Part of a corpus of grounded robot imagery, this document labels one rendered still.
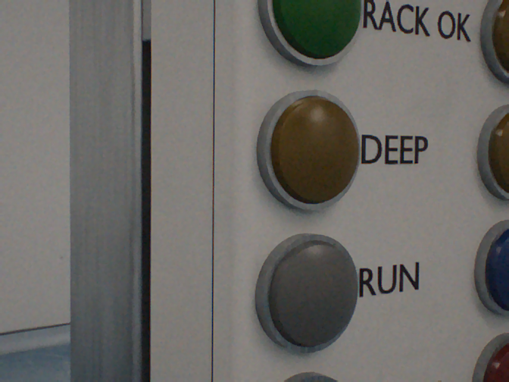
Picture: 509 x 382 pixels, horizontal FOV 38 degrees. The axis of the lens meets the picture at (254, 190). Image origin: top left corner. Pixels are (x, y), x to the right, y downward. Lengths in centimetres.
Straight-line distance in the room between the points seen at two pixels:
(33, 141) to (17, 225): 46
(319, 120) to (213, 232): 4
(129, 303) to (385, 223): 8
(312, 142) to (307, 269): 3
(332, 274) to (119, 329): 9
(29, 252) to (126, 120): 394
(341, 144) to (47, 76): 403
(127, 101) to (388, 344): 11
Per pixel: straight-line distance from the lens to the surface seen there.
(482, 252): 23
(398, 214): 21
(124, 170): 24
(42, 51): 420
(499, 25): 24
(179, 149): 20
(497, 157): 23
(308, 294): 18
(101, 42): 26
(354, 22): 19
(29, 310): 422
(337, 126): 18
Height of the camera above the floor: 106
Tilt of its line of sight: 3 degrees down
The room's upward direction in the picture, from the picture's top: 1 degrees clockwise
